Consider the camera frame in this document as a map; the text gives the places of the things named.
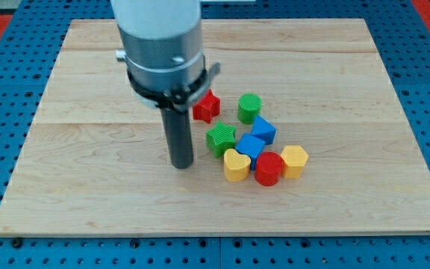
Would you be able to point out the green star block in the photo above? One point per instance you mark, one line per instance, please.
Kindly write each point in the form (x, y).
(220, 138)

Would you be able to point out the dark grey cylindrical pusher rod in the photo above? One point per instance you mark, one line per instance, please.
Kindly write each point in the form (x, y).
(178, 136)

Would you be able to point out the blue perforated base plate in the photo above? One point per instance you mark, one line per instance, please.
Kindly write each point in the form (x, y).
(28, 51)

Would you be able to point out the red star block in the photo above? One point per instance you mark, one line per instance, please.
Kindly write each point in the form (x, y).
(207, 108)

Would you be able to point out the blue cube block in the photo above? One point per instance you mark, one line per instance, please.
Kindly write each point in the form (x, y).
(251, 146)

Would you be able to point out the blue triangular block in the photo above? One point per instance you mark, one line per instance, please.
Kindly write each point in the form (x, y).
(263, 130)

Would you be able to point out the yellow heart block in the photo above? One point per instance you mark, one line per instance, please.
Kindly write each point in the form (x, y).
(236, 166)

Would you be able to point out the red cylinder block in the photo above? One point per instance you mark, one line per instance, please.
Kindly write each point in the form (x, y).
(268, 168)

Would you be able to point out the green cylinder block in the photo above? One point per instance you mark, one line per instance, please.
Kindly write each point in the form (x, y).
(249, 106)

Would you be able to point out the yellow hexagon block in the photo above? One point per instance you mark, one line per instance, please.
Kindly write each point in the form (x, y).
(295, 159)

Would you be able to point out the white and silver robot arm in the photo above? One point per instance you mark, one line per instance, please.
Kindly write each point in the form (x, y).
(162, 49)

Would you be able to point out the light wooden board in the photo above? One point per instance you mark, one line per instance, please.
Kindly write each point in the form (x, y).
(95, 163)

